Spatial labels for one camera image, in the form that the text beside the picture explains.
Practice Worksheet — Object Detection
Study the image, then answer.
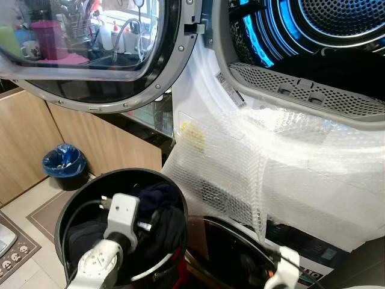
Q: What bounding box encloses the black garment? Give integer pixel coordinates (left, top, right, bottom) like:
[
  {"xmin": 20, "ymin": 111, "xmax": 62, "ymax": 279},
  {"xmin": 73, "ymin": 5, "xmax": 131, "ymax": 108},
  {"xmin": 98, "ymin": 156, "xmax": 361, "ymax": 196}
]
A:
[{"xmin": 66, "ymin": 205, "xmax": 188, "ymax": 281}]

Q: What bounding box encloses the red plastic stool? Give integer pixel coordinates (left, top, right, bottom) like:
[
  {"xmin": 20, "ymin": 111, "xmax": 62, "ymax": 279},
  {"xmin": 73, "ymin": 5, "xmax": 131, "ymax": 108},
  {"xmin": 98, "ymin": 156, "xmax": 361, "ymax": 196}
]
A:
[{"xmin": 171, "ymin": 246, "xmax": 192, "ymax": 289}]

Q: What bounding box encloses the black round laundry bucket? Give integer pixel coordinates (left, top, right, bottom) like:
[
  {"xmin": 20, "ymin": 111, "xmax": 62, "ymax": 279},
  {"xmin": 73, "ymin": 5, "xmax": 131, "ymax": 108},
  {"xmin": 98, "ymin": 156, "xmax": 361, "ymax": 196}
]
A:
[{"xmin": 54, "ymin": 168, "xmax": 190, "ymax": 287}]

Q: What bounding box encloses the brown-bordered floor mat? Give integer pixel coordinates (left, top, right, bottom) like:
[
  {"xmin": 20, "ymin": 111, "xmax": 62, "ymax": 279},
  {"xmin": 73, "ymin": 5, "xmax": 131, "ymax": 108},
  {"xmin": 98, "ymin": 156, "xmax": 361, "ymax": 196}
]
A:
[{"xmin": 26, "ymin": 175, "xmax": 94, "ymax": 243}]

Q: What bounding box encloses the yellow sticker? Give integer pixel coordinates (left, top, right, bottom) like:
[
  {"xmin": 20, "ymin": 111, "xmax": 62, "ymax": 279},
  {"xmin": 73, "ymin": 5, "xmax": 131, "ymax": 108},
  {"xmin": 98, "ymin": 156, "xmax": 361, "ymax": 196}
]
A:
[{"xmin": 180, "ymin": 122, "xmax": 206, "ymax": 151}]

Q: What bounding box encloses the wooden cabinet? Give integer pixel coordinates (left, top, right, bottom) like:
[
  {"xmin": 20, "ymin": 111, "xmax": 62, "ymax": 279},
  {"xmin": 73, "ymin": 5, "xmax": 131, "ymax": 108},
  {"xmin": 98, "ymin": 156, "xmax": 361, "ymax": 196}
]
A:
[{"xmin": 0, "ymin": 87, "xmax": 164, "ymax": 207}]

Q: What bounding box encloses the black bin with blue bag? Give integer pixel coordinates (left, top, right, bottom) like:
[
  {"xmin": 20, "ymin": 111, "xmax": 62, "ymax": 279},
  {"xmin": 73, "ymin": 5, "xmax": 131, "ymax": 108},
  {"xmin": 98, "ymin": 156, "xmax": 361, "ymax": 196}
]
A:
[{"xmin": 42, "ymin": 143, "xmax": 88, "ymax": 191}]

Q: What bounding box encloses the patterned brown floor mat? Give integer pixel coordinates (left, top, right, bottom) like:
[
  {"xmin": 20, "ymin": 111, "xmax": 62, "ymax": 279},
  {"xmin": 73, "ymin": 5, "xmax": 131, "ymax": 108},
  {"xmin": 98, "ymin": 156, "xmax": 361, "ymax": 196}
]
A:
[{"xmin": 0, "ymin": 211, "xmax": 42, "ymax": 282}]

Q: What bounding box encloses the white tumble dryer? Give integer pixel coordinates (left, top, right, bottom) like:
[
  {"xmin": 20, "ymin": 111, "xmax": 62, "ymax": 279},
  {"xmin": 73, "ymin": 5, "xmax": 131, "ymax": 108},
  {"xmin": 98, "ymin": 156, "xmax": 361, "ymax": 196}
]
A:
[{"xmin": 171, "ymin": 0, "xmax": 385, "ymax": 253}]

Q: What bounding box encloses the clear bubble wrap sheet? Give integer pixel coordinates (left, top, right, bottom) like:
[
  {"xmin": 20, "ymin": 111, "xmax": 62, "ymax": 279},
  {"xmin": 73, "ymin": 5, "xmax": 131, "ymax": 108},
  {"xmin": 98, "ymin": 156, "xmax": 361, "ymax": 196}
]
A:
[{"xmin": 161, "ymin": 102, "xmax": 385, "ymax": 252}]

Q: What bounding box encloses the white barcode label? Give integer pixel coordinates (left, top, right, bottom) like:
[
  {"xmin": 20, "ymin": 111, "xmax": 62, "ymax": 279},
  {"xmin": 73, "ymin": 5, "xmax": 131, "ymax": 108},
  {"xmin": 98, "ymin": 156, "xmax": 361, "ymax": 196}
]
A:
[{"xmin": 215, "ymin": 72, "xmax": 248, "ymax": 110}]

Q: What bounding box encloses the grey-rimmed glass dryer door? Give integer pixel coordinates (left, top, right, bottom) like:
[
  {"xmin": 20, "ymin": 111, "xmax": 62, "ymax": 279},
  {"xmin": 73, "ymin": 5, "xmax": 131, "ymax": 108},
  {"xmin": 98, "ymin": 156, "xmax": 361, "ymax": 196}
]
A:
[{"xmin": 0, "ymin": 0, "xmax": 203, "ymax": 114}]

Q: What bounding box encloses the grey perforated lint filter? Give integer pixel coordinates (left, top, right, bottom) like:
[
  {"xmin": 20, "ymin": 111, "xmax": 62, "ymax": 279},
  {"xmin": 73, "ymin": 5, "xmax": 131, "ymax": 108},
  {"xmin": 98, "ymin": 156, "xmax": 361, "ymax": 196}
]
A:
[{"xmin": 229, "ymin": 62, "xmax": 385, "ymax": 119}]

